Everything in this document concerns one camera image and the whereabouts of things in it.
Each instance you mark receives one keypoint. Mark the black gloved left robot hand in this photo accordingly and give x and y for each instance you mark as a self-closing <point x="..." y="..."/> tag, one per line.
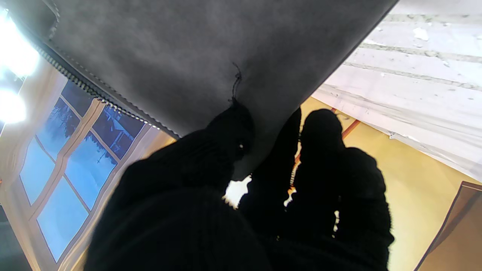
<point x="188" y="218"/>

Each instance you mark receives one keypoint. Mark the grey fabric storage pouch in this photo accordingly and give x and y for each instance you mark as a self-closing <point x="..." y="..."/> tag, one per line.
<point x="188" y="56"/>

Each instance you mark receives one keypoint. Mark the white framed night window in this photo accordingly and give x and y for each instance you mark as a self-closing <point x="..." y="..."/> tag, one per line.
<point x="67" y="169"/>

